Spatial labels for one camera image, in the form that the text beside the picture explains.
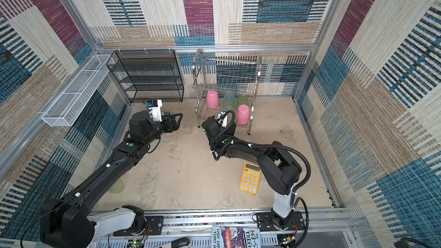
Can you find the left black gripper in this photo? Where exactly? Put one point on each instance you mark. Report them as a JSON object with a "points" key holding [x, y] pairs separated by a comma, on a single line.
{"points": [[174, 126]]}

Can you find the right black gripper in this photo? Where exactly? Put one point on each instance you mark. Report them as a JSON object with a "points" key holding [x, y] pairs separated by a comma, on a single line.
{"points": [[230, 129]]}

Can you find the pink cup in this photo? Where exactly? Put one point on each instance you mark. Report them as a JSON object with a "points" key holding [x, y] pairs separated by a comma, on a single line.
{"points": [[243, 114], [212, 99]]}

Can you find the teal translucent cup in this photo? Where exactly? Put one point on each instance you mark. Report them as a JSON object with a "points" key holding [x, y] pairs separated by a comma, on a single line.
{"points": [[229, 99]]}

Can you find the green translucent cup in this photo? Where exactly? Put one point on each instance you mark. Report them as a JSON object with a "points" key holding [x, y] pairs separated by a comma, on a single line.
{"points": [[242, 99], [230, 116]]}

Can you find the silver wire dish rack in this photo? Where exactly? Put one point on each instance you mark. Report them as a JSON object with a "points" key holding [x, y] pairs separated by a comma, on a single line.
{"points": [[234, 75]]}

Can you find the green translucent cup front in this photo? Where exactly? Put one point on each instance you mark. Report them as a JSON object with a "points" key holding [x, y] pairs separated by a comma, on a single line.
{"points": [[230, 116]]}

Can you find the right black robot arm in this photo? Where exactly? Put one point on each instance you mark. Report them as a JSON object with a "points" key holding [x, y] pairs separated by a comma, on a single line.
{"points": [[284, 169]]}

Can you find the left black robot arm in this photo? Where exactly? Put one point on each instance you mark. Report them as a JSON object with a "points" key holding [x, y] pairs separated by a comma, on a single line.
{"points": [[68, 223]]}

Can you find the black mesh shelf rack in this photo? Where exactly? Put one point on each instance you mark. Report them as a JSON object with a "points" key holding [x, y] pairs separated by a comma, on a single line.
{"points": [[147, 74]]}

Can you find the yellow calculator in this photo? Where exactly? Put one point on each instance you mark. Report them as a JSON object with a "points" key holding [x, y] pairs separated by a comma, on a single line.
{"points": [[250, 178]]}

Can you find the purple treehouse book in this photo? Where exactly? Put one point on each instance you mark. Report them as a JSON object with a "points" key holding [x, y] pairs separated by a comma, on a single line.
{"points": [[235, 237]]}

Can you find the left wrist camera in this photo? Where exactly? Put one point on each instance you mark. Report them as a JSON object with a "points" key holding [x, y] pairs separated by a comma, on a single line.
{"points": [[154, 109]]}

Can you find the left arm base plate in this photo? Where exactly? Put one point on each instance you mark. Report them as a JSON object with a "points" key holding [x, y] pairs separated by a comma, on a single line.
{"points": [[151, 225]]}

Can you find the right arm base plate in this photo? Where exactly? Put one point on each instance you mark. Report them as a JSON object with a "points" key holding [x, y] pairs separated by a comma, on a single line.
{"points": [[270, 221]]}

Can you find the white wire wall basket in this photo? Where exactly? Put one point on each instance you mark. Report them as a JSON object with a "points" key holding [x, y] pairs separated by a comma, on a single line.
{"points": [[72, 101]]}

